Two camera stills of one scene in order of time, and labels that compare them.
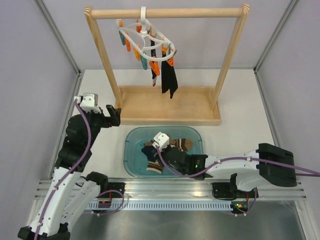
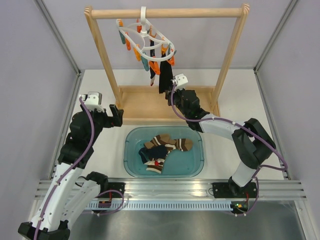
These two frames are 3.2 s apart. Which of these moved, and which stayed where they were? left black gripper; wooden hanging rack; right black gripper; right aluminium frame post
Moved: right black gripper
Stayed: left black gripper; right aluminium frame post; wooden hanging rack
